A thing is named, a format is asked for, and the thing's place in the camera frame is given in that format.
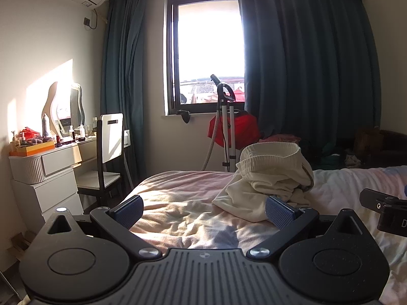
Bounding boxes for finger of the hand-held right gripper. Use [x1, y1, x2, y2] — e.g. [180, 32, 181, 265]
[360, 189, 407, 212]

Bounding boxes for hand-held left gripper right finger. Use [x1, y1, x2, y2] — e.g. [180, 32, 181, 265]
[248, 195, 369, 259]

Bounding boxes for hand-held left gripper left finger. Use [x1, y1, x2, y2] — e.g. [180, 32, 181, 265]
[38, 195, 163, 259]

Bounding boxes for cream pants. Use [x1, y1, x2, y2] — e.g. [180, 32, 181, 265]
[212, 142, 315, 223]

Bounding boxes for pile of mixed clothes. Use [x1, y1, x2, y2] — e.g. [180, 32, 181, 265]
[259, 133, 353, 170]

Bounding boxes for brown paper bag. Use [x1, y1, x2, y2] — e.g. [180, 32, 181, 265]
[354, 126, 382, 163]

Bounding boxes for black armchair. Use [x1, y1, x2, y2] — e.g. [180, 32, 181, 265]
[378, 129, 407, 167]

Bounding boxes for pastel bed sheet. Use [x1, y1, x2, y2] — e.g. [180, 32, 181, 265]
[130, 164, 407, 305]

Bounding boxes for white and black chair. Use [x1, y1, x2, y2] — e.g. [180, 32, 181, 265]
[76, 113, 128, 208]

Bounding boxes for white dressing table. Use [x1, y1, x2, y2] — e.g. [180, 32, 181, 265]
[9, 135, 98, 227]

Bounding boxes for red cloth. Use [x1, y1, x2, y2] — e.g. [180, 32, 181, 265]
[208, 111, 259, 148]

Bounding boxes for garment steamer stand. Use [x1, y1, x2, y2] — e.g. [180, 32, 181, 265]
[203, 74, 245, 173]

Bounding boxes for orange box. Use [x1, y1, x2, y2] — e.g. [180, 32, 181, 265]
[9, 141, 56, 157]

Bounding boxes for wavy white mirror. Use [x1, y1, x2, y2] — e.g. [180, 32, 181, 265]
[42, 82, 86, 136]

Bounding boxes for narrow blue curtain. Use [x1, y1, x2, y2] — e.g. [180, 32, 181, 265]
[101, 0, 149, 183]

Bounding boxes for wide blue curtain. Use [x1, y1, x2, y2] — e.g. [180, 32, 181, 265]
[235, 0, 382, 170]

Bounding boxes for dark framed window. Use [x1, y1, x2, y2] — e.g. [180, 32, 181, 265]
[165, 0, 246, 116]

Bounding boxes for black socket with cable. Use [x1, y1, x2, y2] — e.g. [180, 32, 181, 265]
[83, 9, 98, 30]

